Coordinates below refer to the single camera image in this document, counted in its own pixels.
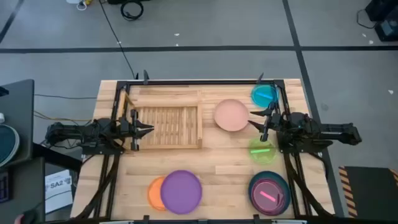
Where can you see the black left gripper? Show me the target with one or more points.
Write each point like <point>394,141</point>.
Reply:
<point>134,137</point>

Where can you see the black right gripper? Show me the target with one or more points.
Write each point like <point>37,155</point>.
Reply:
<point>273,123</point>

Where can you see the pale pink plate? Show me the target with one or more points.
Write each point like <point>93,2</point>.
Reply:
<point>231,115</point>

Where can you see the green translucent plate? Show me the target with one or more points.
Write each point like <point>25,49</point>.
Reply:
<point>262,155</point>

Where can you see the dark teal plate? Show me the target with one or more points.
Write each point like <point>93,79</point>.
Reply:
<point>270,173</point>

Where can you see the orange translucent plate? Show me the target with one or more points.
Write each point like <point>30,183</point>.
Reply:
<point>154,194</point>

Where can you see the purple plate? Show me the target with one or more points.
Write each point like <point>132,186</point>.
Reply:
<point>181,192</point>

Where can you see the pink translucent plate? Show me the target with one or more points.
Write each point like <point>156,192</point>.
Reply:
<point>267,196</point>

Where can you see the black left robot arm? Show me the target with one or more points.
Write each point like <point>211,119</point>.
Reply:
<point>77,133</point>

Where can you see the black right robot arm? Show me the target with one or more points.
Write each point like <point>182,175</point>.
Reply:
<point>335,129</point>

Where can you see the wooden slatted shelf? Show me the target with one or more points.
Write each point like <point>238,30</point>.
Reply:
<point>168,124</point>

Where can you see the cyan translucent plate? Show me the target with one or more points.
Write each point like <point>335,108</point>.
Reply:
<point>261,95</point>

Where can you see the black clamp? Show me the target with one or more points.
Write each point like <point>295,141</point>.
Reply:
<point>145,76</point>
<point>260,78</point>

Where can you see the white printed paper sheet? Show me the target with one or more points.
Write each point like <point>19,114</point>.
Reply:
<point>59,193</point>

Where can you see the grey side table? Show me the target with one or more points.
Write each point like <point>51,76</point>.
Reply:
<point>18,102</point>

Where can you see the black yellow striped box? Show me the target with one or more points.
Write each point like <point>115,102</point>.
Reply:
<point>370,193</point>

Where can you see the dark grey desk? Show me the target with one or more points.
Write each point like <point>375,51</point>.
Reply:
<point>25,186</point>

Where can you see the dark round tray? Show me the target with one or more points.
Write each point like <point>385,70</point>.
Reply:
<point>6,143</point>

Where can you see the black computer mouse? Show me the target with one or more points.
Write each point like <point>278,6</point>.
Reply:
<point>30,217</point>

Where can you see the person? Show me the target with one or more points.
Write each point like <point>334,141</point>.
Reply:
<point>18,219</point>

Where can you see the black equipment box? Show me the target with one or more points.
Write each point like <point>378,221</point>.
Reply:
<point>385,28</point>

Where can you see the black table frame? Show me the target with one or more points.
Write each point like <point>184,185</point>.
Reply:
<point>202,82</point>

